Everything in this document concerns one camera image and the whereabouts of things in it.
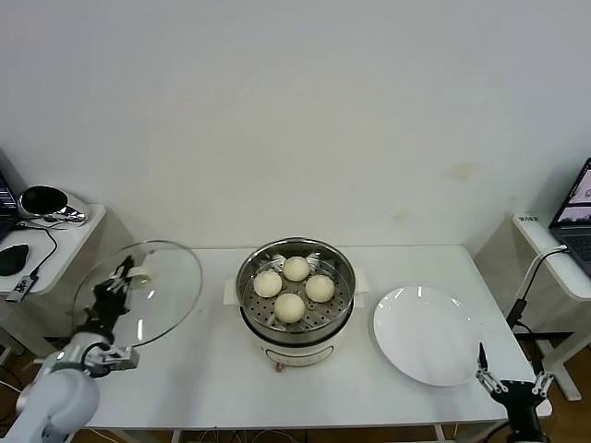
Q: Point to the cream electric cooker pot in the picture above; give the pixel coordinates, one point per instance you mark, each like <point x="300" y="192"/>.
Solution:
<point x="300" y="353"/>

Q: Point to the grey laptop with lit screen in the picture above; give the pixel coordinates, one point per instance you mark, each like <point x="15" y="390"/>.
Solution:
<point x="577" y="240"/>

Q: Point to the white side desk with label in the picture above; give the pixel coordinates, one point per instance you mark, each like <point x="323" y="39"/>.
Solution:
<point x="535" y="235"/>

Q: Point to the small white desk label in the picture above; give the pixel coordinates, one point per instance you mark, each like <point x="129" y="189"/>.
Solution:
<point x="529" y="219"/>

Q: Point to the grey usb hub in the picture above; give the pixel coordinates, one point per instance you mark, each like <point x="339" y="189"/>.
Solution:
<point x="19" y="288"/>

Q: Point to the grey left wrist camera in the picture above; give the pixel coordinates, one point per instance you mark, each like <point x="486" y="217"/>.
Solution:
<point x="121" y="359"/>

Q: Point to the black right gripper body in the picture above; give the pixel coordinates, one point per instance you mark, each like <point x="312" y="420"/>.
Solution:
<point x="522" y="397"/>

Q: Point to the black computer mouse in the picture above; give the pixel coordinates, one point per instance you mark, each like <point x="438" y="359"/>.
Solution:
<point x="11" y="260"/>

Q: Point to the round white plate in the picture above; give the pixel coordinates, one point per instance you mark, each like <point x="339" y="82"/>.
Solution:
<point x="425" y="337"/>

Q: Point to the dark laptop with striped screen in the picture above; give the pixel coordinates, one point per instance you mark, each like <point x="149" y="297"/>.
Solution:
<point x="5" y="198"/>

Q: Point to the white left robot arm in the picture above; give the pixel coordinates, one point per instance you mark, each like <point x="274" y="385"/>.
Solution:
<point x="55" y="401"/>

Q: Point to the cream steamed baozi bun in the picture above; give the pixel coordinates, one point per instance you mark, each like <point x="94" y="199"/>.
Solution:
<point x="289" y="307"/>
<point x="319" y="288"/>
<point x="267" y="283"/>
<point x="295" y="268"/>

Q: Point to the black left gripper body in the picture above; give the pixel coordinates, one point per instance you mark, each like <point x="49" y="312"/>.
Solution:
<point x="106" y="304"/>

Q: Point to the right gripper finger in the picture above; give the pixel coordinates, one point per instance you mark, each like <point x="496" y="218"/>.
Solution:
<point x="482" y="364"/>
<point x="542" y="383"/>

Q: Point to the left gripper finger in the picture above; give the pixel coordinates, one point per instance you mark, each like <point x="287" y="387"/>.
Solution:
<point x="124" y="285"/>
<point x="123" y="268"/>

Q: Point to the perforated steel steamer basket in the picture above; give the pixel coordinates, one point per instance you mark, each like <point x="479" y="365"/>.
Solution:
<point x="323" y="314"/>

